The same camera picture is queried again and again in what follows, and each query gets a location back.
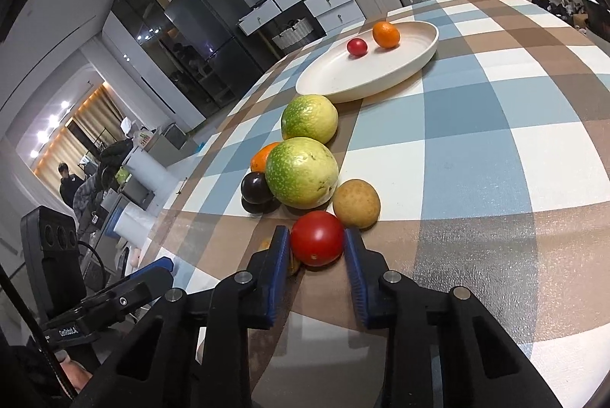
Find white paper roll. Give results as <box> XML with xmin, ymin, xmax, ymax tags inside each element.
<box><xmin>114</xmin><ymin>203</ymin><xmax>158</xmax><ymax>247</ymax></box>
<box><xmin>121</xmin><ymin>148</ymin><xmax>179</xmax><ymax>199</ymax></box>

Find white drawer cabinet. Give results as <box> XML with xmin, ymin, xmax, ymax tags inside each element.
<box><xmin>237</xmin><ymin>0</ymin><xmax>368</xmax><ymax>51</ymax></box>

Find beige curtains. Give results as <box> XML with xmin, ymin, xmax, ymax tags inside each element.
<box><xmin>33</xmin><ymin>84</ymin><xmax>125</xmax><ymax>180</ymax></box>

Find black glass cabinet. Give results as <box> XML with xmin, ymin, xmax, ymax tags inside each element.
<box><xmin>102</xmin><ymin>0</ymin><xmax>210</xmax><ymax>123</ymax></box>

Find green round fruit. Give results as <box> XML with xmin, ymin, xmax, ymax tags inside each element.
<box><xmin>265</xmin><ymin>138</ymin><xmax>339</xmax><ymax>209</ymax></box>
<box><xmin>281</xmin><ymin>94</ymin><xmax>339</xmax><ymax>145</ymax></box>

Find orange mandarin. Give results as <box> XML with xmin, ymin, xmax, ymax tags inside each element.
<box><xmin>250</xmin><ymin>142</ymin><xmax>282</xmax><ymax>173</ymax></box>
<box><xmin>372</xmin><ymin>21</ymin><xmax>401</xmax><ymax>50</ymax></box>

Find brown round fruit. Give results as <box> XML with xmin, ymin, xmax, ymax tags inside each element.
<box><xmin>332</xmin><ymin>179</ymin><xmax>381</xmax><ymax>230</ymax></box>

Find checked tablecloth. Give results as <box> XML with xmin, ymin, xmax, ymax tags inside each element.
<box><xmin>138</xmin><ymin>0</ymin><xmax>610</xmax><ymax>408</ymax></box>

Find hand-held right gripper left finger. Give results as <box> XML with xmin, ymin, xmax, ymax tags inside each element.
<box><xmin>71</xmin><ymin>224</ymin><xmax>299</xmax><ymax>408</ymax></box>

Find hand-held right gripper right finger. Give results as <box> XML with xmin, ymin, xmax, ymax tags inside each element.
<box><xmin>344</xmin><ymin>227</ymin><xmax>563</xmax><ymax>408</ymax></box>

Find dark purple plum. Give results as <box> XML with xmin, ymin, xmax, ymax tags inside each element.
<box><xmin>241</xmin><ymin>197</ymin><xmax>279</xmax><ymax>215</ymax></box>
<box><xmin>241</xmin><ymin>172</ymin><xmax>273</xmax><ymax>203</ymax></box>

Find person's left forearm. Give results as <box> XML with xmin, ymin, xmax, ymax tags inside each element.
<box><xmin>0</xmin><ymin>332</ymin><xmax>72</xmax><ymax>408</ymax></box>

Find cream oval plate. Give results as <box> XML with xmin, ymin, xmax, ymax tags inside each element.
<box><xmin>295</xmin><ymin>21</ymin><xmax>439</xmax><ymax>104</ymax></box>

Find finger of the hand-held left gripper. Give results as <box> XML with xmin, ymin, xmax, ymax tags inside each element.
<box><xmin>45</xmin><ymin>270</ymin><xmax>175</xmax><ymax>329</ymax></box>
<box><xmin>121</xmin><ymin>256</ymin><xmax>175</xmax><ymax>290</ymax></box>

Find woven basket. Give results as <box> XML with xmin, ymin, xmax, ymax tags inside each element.
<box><xmin>271</xmin><ymin>18</ymin><xmax>313</xmax><ymax>53</ymax></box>

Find dark grey refrigerator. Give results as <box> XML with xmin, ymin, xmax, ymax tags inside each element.
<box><xmin>164</xmin><ymin>0</ymin><xmax>275</xmax><ymax>118</ymax></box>

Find black cable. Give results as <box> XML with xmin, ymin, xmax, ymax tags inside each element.
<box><xmin>76</xmin><ymin>240</ymin><xmax>106</xmax><ymax>290</ymax></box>

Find person's left hand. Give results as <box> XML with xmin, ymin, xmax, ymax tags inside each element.
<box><xmin>52</xmin><ymin>348</ymin><xmax>93</xmax><ymax>394</ymax></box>

